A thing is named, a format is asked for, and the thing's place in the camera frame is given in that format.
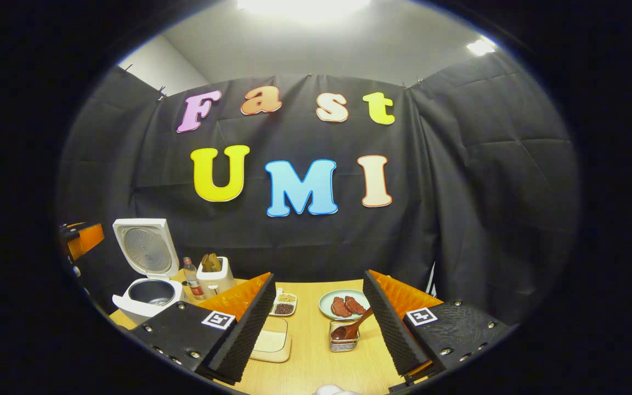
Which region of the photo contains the white divided dish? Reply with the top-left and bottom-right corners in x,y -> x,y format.
269,287 -> 298,317

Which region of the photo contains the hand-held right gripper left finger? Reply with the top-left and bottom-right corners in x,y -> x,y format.
129,272 -> 277,386

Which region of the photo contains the white toaster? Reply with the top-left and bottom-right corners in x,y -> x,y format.
196,256 -> 235,298

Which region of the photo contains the white rice cooker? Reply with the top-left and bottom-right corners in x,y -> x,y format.
111,218 -> 184,325

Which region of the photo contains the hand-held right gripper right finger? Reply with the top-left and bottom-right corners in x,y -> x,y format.
363,269 -> 517,377

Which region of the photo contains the clear water bottle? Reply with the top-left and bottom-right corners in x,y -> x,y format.
183,257 -> 206,301

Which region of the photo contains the dark wooden spoon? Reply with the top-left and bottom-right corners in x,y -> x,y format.
331,307 -> 374,341

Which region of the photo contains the pale green plate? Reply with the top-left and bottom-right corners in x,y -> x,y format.
319,289 -> 371,320

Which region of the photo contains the ceiling light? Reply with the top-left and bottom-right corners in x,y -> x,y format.
466,37 -> 499,57
238,0 -> 373,20

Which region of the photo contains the clear chopstick holder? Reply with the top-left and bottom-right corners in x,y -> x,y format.
329,320 -> 360,352

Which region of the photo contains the black backdrop cloth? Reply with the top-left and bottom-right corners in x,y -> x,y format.
55,52 -> 579,324

